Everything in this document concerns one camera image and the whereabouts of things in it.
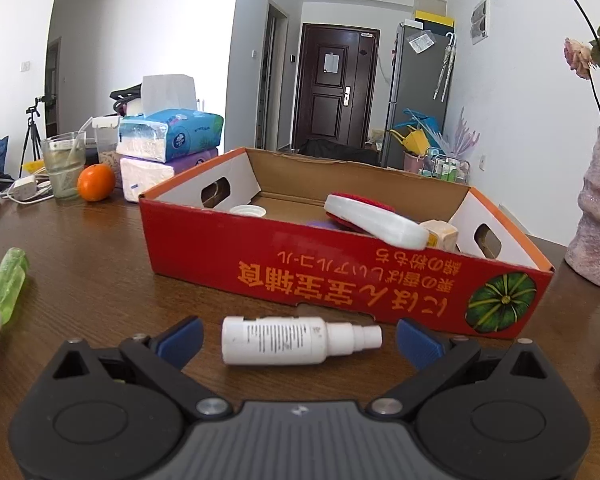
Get white round cap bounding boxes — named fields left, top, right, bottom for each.
left=228, top=204, right=267, bottom=219

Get dried pink roses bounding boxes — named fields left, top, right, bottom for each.
left=513, top=0, right=600, bottom=127

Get black tripod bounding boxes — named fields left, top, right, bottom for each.
left=19, top=95, right=46, bottom=177

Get green spray bottle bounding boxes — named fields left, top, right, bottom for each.
left=0, top=247, right=30, bottom=360

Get red printed cardboard box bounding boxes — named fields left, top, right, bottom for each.
left=138, top=147, right=556, bottom=337

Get white and red container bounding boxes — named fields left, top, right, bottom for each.
left=323, top=191, right=429, bottom=251

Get black tool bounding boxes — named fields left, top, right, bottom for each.
left=110, top=85, right=144, bottom=116

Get clear plastic bag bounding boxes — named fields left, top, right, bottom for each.
left=409, top=31, right=436, bottom=55

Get beige small box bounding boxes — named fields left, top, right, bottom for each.
left=420, top=219, right=460, bottom=252

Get clear drinking glass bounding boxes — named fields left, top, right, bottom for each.
left=41, top=131, right=86, bottom=206

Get yellow black box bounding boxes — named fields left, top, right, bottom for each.
left=413, top=10, right=455, bottom=36

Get purple tissue pack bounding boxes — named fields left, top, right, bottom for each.
left=119, top=147, right=220, bottom=205

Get pink textured vase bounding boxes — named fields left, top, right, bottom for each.
left=565, top=124, right=600, bottom=289

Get white folded umbrella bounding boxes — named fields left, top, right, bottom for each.
left=432, top=32, right=457, bottom=101

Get interior door frame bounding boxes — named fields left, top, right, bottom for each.
left=255, top=0, right=291, bottom=151

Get orange fruit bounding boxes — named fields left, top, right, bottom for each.
left=77, top=163, right=117, bottom=203

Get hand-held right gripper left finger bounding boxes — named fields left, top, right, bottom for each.
left=52, top=316, right=233, bottom=418

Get pink bucket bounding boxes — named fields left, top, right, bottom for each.
left=403, top=151, right=429, bottom=174

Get white charger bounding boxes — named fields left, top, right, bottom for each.
left=10, top=176, right=54, bottom=204

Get blue tissue pack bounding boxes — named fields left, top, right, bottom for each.
left=117, top=74, right=224, bottom=164

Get clear plastic storage container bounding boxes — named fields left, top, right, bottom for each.
left=92, top=115, right=124, bottom=172

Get white spray bottle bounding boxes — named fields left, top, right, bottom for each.
left=221, top=316, right=383, bottom=366

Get wall panel cover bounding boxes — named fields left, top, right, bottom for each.
left=470, top=0, right=490, bottom=45

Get metal rack cart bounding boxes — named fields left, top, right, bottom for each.
left=420, top=147, right=470, bottom=185

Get grey refrigerator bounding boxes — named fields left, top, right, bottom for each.
left=380, top=22, right=456, bottom=171

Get dark brown entrance door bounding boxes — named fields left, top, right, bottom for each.
left=292, top=23, right=381, bottom=153

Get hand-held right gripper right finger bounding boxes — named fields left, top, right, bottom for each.
left=365, top=317, right=548, bottom=418

